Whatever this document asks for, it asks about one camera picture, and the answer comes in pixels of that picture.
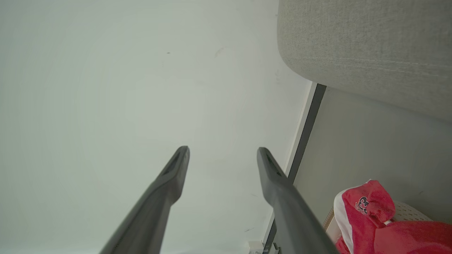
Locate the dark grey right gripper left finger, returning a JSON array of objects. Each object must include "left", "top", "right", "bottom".
[{"left": 99, "top": 146, "right": 190, "bottom": 254}]

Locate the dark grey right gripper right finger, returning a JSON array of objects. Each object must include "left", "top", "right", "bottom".
[{"left": 257, "top": 147, "right": 339, "bottom": 254}]

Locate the red garment with white trim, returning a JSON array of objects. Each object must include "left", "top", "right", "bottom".
[{"left": 334, "top": 179, "right": 396, "bottom": 254}]

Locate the plain red garment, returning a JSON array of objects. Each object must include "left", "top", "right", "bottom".
[{"left": 374, "top": 220, "right": 452, "bottom": 254}]

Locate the white perforated laundry basket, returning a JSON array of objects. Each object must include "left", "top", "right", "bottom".
[{"left": 323, "top": 200, "right": 433, "bottom": 244}]

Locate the black and white baseboard strip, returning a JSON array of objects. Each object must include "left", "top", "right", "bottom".
[{"left": 263, "top": 82, "right": 327, "bottom": 254}]

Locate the grey fabric sofa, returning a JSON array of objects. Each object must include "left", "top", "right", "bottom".
[{"left": 277, "top": 0, "right": 452, "bottom": 122}]

